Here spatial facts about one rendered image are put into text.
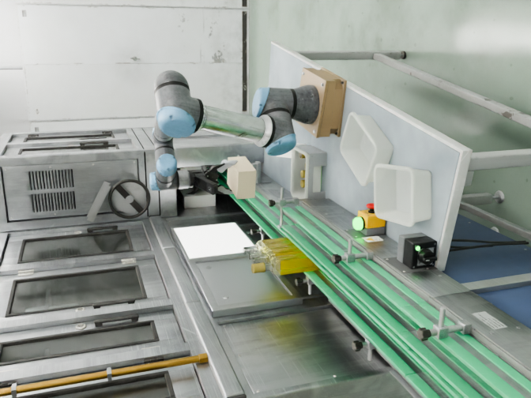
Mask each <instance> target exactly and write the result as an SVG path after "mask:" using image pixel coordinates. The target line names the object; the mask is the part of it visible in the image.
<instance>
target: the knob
mask: <svg viewBox="0 0 531 398"><path fill-rule="evenodd" d="M418 260H419V262H421V263H423V264H425V265H429V264H430V263H432V262H433V261H437V257H436V256H435V255H434V253H433V252H431V250H429V249H422V250H421V251H420V252H419V254H418Z"/></svg>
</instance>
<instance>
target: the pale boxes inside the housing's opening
mask: <svg viewBox="0 0 531 398"><path fill-rule="evenodd" d="M199 169H201V167H184V168H177V171H181V170H199ZM195 189H196V187H194V188H187V189H182V190H181V189H179V195H183V198H180V199H179V200H180V202H181V203H182V205H183V207H184V208H200V207H209V206H216V194H214V195H212V194H210V193H208V192H206V191H204V190H202V189H200V188H199V190H198V192H197V193H195V194H187V193H190V192H192V191H194V190H195Z"/></svg>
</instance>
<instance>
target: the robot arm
mask: <svg viewBox="0 0 531 398"><path fill-rule="evenodd" d="M154 95H155V102H156V117H155V126H154V128H153V144H154V152H155V159H156V171H155V172H151V173H150V174H149V184H150V188H151V190H159V191H161V190H177V189H181V190H182V189H187V188H193V184H194V183H195V186H196V187H198V188H200V189H202V190H204V191H206V192H208V193H210V194H212V195H214V194H216V193H220V194H234V193H233V192H232V190H230V189H229V188H225V187H224V186H223V185H221V184H220V185H218V184H219V182H218V181H217V179H218V177H219V175H218V174H217V172H218V171H219V172H220V173H223V172H224V171H225V170H226V169H227V168H230V167H231V166H233V165H235V164H236V163H237V162H238V160H230V161H227V160H223V161H222V162H221V164H217V165H202V166H201V169H199V170H181V171H177V160H176V158H175V153H174V146H173V137H175V138H181V137H189V136H190V135H191V134H193V133H197V132H198V131H199V130H201V131H205V132H210V133H217V134H221V135H225V136H229V137H237V138H241V139H244V140H249V141H253V142H254V143H255V144H256V145H257V146H258V147H263V148H265V151H266V152H267V154H268V155H269V156H280V155H283V154H285V153H287V152H290V151H291V150H293V149H294V147H295V146H296V134H295V131H294V128H293V124H292V119H293V120H295V121H297V122H301V123H303V124H308V125H310V124H313V123H314V122H315V120H316V118H317V117H318V112H319V104H320V102H319V94H318V90H317V88H316V87H315V86H314V85H310V84H307V85H304V86H301V87H298V88H270V87H267V88H259V89H258V90H257V91H256V93H255V94H254V99H253V104H252V114H253V116H250V115H244V114H240V113H237V112H234V111H227V110H224V109H220V108H216V107H211V106H206V105H204V103H203V102H202V100H200V99H197V98H194V97H191V96H190V87H189V85H188V82H187V80H186V78H185V77H184V76H183V75H182V74H181V73H179V72H177V71H174V70H166V71H164V72H162V73H160V74H159V75H158V76H157V78H156V80H155V82H154ZM206 166H211V167H206ZM207 168H209V169H207Z"/></svg>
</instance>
